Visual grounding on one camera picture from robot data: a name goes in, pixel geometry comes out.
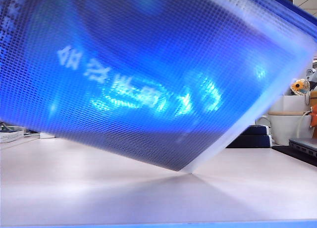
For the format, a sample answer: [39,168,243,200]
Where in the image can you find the transparent file bag blue zipper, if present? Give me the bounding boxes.
[0,0,317,173]

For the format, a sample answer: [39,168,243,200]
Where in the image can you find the white cup with tan band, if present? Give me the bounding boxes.
[268,95,313,113]

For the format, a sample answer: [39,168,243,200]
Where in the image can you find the plush toy with orange flower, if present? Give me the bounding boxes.
[289,77,312,106]

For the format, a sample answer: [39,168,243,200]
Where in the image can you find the stack of white booklets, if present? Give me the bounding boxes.
[0,129,26,143]

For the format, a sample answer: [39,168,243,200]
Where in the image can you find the silver laptop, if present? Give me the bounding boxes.
[289,137,317,158]

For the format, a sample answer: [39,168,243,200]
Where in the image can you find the orange object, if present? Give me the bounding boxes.
[309,106,317,128]

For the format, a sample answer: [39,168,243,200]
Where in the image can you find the white mug with handle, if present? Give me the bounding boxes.
[256,113,314,146]

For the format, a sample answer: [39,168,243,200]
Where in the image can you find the thin white cable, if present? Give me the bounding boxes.
[297,110,312,139]

